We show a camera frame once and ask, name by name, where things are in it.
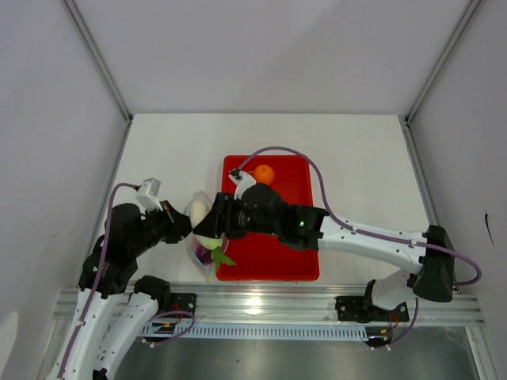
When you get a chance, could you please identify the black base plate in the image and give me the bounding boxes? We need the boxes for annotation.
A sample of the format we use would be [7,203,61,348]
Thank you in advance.
[169,293,197,318]
[335,296,410,324]

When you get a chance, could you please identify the orange fruit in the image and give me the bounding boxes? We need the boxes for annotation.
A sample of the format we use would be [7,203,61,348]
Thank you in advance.
[253,165,275,185]

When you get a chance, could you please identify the left aluminium corner post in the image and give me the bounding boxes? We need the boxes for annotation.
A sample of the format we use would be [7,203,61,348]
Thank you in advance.
[61,0,133,123]

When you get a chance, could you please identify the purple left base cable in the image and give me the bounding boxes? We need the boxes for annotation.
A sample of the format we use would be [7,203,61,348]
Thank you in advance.
[142,310,196,349]

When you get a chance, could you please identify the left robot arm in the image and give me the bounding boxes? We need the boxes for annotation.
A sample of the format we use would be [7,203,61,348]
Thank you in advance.
[46,201,192,379]

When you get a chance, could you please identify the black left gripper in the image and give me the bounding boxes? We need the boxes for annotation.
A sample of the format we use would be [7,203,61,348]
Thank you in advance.
[129,199,200,255]

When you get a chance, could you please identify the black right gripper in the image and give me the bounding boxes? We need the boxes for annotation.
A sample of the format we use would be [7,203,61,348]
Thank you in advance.
[195,193,280,241]

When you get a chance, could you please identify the right aluminium corner post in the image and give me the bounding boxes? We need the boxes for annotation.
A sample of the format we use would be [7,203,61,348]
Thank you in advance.
[403,0,486,124]

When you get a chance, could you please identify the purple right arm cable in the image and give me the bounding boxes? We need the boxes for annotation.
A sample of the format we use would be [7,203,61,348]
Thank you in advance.
[237,146,483,288]

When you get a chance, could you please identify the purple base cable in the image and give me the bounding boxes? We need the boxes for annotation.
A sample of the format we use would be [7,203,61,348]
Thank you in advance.
[366,296,420,353]
[142,310,196,349]

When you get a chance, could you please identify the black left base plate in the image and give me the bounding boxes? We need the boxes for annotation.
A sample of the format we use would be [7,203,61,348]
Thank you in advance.
[169,293,197,318]

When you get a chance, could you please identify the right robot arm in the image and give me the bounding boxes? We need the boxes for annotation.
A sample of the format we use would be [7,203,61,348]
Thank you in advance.
[189,184,455,320]

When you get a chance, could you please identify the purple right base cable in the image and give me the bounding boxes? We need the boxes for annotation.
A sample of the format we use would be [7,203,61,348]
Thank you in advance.
[366,296,420,353]

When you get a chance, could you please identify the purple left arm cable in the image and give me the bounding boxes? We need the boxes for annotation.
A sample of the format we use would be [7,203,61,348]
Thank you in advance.
[55,181,139,380]

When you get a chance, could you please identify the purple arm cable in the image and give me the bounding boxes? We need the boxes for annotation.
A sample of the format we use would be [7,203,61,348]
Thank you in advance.
[55,181,139,380]
[237,146,483,288]

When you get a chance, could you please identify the aluminium front rail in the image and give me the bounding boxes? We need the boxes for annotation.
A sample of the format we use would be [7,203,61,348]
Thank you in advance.
[53,281,486,328]

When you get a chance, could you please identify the red plastic tray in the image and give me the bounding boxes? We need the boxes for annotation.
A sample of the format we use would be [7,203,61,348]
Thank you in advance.
[216,155,320,282]

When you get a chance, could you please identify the aluminium corner post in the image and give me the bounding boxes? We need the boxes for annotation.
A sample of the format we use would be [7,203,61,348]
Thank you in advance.
[61,0,133,123]
[403,0,486,124]

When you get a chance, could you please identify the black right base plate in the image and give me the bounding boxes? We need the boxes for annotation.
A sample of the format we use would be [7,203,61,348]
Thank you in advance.
[335,296,410,324]

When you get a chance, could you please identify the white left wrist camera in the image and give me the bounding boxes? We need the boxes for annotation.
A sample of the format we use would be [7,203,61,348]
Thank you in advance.
[135,177,162,211]

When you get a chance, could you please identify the white slotted cable duct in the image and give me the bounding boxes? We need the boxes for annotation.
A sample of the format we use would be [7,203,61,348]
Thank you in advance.
[140,323,369,341]

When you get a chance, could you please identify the white radish with green stem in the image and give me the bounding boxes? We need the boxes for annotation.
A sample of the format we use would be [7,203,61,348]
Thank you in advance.
[189,199,236,272]

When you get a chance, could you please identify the clear zip top bag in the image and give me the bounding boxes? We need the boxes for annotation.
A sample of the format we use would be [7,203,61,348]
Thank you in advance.
[185,192,217,282]

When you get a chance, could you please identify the purple onion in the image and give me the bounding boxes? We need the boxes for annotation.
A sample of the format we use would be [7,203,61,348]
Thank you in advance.
[194,244,214,265]

